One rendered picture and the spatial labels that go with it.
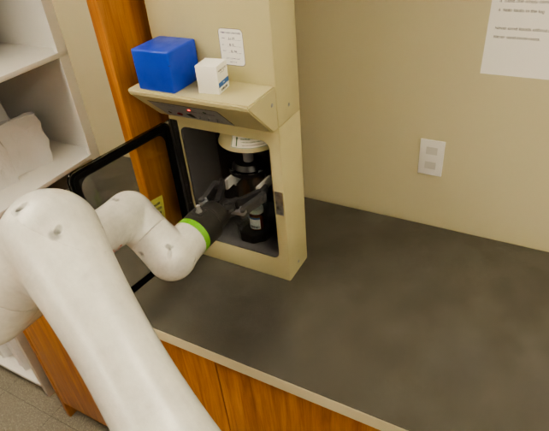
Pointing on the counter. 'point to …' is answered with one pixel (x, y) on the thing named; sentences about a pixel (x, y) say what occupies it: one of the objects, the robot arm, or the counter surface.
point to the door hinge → (181, 163)
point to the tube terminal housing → (272, 39)
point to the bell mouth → (241, 144)
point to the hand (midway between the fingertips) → (250, 180)
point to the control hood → (223, 103)
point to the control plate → (191, 112)
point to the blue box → (165, 63)
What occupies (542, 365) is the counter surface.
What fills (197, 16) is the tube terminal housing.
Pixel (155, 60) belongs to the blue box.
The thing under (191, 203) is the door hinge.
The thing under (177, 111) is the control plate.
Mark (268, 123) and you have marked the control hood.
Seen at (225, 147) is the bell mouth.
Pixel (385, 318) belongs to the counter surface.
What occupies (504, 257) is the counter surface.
